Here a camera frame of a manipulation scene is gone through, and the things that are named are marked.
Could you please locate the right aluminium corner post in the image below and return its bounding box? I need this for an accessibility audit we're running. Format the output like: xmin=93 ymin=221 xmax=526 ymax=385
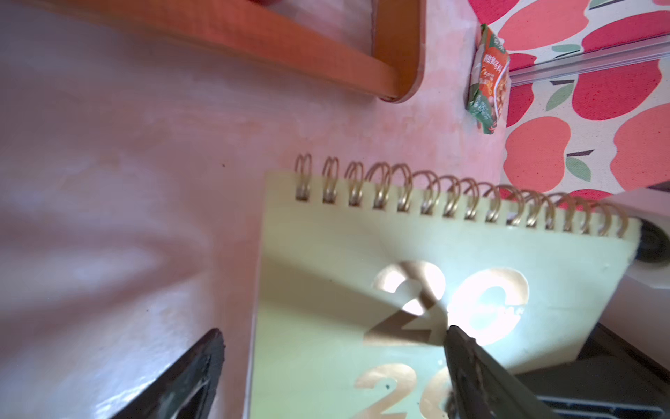
xmin=509 ymin=35 xmax=669 ymax=87

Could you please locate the green orange snack packet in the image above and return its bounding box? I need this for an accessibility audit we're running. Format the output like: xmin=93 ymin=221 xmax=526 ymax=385
xmin=466 ymin=24 xmax=511 ymax=134

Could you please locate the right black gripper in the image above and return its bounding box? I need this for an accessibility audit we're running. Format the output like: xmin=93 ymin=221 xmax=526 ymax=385
xmin=517 ymin=324 xmax=669 ymax=418

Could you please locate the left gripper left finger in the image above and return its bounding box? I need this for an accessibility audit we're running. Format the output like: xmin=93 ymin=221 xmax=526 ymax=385
xmin=113 ymin=328 xmax=225 ymax=419

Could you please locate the green 2026 calendar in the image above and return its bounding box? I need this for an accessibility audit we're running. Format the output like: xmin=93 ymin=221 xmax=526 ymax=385
xmin=247 ymin=155 xmax=642 ymax=418

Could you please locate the wooden spice rack shelf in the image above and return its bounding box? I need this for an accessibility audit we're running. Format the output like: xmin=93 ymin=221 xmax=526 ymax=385
xmin=36 ymin=1 xmax=427 ymax=103

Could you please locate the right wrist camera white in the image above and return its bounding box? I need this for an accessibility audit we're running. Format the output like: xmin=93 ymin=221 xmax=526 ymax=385
xmin=601 ymin=182 xmax=669 ymax=368

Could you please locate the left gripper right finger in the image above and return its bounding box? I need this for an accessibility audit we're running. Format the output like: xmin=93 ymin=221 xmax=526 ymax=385
xmin=443 ymin=326 xmax=558 ymax=418

